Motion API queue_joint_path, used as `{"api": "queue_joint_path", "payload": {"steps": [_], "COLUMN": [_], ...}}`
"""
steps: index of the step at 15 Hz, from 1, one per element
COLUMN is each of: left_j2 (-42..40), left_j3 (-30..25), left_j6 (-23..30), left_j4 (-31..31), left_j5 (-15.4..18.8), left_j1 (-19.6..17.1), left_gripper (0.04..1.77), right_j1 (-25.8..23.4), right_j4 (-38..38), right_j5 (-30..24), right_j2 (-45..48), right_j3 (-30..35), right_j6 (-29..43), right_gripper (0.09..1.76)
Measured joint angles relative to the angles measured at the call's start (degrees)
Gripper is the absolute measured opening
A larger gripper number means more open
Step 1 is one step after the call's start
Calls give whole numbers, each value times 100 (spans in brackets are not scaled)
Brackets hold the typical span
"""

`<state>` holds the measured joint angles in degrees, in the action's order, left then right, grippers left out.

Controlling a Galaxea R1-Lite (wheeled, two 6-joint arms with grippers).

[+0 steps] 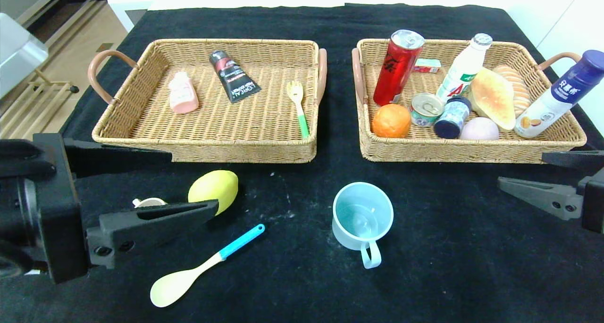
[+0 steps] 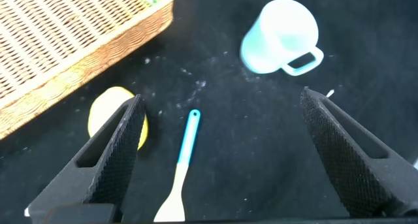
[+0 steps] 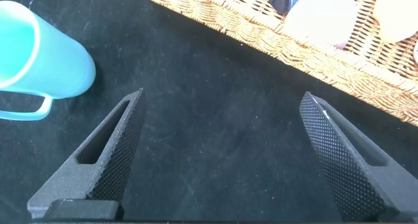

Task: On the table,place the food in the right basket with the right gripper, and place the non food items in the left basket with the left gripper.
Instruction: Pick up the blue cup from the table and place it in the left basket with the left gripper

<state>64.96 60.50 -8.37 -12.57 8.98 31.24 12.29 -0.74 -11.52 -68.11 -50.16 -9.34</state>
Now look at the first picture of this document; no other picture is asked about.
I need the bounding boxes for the white bottle blue cap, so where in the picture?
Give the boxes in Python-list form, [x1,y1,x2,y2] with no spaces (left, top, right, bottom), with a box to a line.
[514,50,604,139]

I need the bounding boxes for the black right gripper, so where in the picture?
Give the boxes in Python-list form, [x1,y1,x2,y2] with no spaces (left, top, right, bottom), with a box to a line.
[497,150,604,234]

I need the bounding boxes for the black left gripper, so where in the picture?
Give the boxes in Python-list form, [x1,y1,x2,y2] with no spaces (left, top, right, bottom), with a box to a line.
[0,133,219,284]

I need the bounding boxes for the red green candy box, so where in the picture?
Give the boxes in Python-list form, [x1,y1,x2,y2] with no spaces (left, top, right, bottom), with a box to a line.
[414,59,442,74]

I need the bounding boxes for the light blue mug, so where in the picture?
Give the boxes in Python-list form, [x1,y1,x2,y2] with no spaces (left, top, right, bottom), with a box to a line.
[332,182,394,270]

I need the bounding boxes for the striped bread loaf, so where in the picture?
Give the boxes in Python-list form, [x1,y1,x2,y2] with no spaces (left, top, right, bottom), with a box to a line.
[492,65,531,117]

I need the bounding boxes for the small beige cup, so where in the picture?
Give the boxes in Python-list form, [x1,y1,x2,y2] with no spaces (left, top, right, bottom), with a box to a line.
[132,197,168,208]

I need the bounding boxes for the pale pink round bun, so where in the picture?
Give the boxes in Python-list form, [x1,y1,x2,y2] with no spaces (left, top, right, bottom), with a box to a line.
[459,117,500,141]

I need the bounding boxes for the red soda can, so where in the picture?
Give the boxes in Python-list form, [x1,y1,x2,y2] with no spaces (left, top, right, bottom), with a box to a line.
[373,29,425,107]

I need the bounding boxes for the white milk drink bottle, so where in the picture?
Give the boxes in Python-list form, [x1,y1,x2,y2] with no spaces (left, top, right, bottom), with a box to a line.
[435,33,493,105]

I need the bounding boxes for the beige fork green handle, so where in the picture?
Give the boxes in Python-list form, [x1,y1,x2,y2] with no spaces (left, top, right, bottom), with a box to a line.
[286,81,310,140]

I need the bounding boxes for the grey metal shelf frame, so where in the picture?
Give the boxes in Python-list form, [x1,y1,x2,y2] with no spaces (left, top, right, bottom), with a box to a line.
[0,0,110,48]

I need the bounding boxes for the yellow bread bun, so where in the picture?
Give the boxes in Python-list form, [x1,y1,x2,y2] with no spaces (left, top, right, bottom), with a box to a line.
[467,67,516,131]

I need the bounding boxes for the beige spoon blue handle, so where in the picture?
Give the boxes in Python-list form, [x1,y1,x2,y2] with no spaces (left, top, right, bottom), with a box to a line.
[150,224,266,308]

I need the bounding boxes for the rectangular wicker basket brown handles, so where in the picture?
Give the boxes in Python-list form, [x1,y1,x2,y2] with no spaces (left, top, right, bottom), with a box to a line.
[352,38,587,164]
[88,39,327,164]

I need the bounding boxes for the small dark blue jar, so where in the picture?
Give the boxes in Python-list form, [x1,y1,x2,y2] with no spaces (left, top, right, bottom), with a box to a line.
[433,96,471,140]

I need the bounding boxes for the gold metal rolling rack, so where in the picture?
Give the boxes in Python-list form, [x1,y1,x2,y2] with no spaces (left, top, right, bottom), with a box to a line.
[0,68,81,140]

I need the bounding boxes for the orange fruit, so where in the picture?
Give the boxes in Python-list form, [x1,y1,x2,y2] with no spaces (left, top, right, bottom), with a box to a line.
[371,104,412,139]

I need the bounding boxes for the small pink bottle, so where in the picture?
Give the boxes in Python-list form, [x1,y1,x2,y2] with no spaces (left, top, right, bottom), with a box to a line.
[168,71,200,115]

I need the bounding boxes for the yellow lemon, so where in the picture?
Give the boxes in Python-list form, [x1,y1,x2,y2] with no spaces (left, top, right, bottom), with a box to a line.
[188,170,239,216]

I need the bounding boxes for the black cosmetic tube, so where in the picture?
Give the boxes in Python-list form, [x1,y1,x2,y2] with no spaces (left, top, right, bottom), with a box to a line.
[210,50,261,104]

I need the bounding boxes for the black tablecloth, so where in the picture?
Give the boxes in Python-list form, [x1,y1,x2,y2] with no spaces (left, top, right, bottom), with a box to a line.
[0,3,604,323]

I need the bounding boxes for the short silver tin can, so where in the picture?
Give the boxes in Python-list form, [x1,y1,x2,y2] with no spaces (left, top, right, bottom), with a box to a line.
[410,93,445,127]

